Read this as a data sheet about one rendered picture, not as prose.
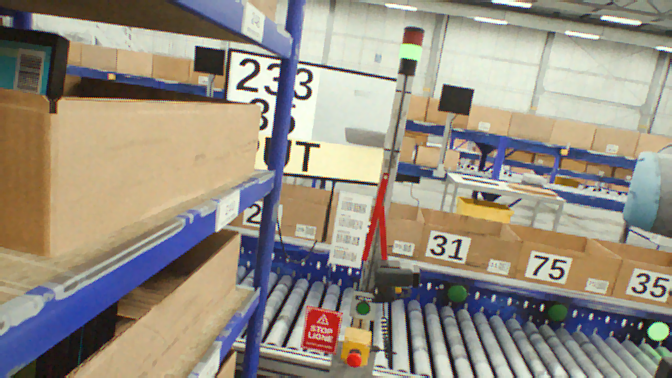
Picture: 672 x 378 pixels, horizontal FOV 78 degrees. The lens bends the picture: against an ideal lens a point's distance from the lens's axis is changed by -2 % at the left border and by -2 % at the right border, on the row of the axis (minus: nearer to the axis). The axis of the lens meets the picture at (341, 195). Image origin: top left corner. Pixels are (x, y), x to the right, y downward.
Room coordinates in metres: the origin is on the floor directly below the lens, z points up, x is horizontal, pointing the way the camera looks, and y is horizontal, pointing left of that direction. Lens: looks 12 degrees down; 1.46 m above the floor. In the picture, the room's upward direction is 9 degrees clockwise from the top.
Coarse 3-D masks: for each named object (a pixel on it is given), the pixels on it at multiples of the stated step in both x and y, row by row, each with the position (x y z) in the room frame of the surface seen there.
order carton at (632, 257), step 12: (600, 240) 1.86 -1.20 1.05; (612, 252) 1.66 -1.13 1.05; (624, 252) 1.86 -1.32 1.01; (636, 252) 1.85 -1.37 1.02; (648, 252) 1.85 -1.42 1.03; (660, 252) 1.84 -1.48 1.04; (624, 264) 1.58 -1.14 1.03; (636, 264) 1.58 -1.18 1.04; (648, 264) 1.57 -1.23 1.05; (660, 264) 1.84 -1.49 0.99; (624, 276) 1.58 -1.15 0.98; (612, 288) 1.59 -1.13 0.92; (624, 288) 1.58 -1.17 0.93; (636, 300) 1.57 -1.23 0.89; (648, 300) 1.57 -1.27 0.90
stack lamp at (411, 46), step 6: (408, 36) 1.05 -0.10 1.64; (414, 36) 1.05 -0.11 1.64; (420, 36) 1.05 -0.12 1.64; (402, 42) 1.07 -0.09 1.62; (408, 42) 1.05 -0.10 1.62; (414, 42) 1.05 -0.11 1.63; (420, 42) 1.06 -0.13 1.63; (402, 48) 1.06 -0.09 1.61; (408, 48) 1.05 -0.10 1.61; (414, 48) 1.05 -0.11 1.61; (420, 48) 1.06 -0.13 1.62; (402, 54) 1.06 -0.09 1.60; (408, 54) 1.05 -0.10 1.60; (414, 54) 1.05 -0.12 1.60; (420, 54) 1.07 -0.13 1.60
